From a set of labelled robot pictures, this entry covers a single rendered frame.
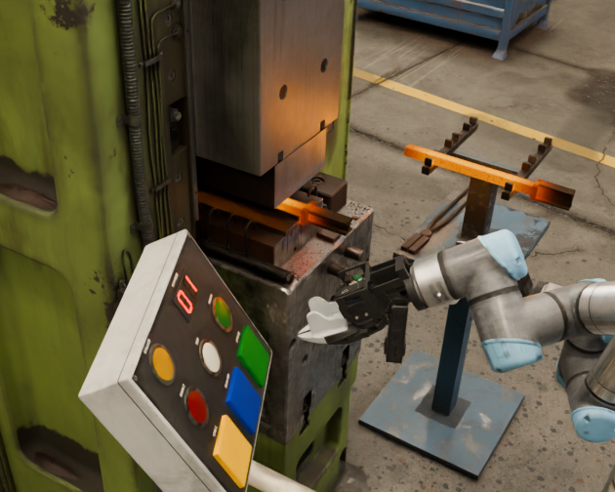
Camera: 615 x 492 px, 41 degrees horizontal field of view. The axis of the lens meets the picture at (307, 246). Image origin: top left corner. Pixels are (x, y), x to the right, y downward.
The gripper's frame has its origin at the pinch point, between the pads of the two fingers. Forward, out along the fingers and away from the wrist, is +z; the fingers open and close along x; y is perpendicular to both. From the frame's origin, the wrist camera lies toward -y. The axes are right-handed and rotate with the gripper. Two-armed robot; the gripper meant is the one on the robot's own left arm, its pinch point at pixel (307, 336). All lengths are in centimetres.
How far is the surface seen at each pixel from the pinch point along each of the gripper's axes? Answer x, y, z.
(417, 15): -434, -98, 15
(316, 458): -54, -79, 44
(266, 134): -32.4, 21.5, 0.4
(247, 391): 8.6, 0.1, 9.6
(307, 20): -45, 33, -13
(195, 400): 19.7, 10.3, 10.0
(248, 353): 1.7, 1.9, 9.6
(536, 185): -72, -33, -36
